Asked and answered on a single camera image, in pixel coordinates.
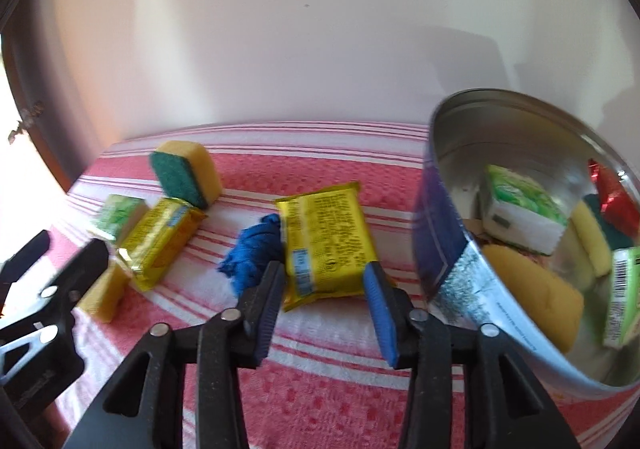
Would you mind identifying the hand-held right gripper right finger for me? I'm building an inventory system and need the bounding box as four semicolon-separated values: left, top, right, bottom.
363;263;581;449

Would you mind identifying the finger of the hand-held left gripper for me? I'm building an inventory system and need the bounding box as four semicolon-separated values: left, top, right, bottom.
30;239;110;330
0;230;52;302

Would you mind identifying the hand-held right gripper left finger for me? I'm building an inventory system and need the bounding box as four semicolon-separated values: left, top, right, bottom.
62;260;287;449

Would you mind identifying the plain yellow sponge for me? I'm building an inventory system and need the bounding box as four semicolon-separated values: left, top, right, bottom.
77;261;133;325

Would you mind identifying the blue cloth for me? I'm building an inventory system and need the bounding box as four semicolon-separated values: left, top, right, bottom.
217;212;286;302

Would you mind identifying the green tissue pack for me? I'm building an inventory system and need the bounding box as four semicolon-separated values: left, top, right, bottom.
480;164;569;256
601;245;640;350
95;194;151;242

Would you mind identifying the yellow snack packet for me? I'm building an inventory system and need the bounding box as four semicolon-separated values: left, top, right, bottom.
116;198;208;292
275;182;386;312

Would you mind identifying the round blue cookie tin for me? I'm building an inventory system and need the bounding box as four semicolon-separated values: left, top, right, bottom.
411;88;640;400

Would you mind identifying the thick green yellow sponge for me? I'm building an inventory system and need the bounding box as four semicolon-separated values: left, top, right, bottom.
150;140;223;210

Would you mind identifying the green-stained yellow sponge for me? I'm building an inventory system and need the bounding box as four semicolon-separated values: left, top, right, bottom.
477;243;586;355

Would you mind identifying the red snack packet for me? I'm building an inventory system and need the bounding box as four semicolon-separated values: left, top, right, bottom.
587;158;640;226

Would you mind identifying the red white striped tablecloth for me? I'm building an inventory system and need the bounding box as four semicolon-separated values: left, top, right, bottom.
50;122;640;449

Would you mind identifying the dark wooden door frame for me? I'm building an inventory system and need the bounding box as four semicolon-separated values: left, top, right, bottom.
0;24;76;192

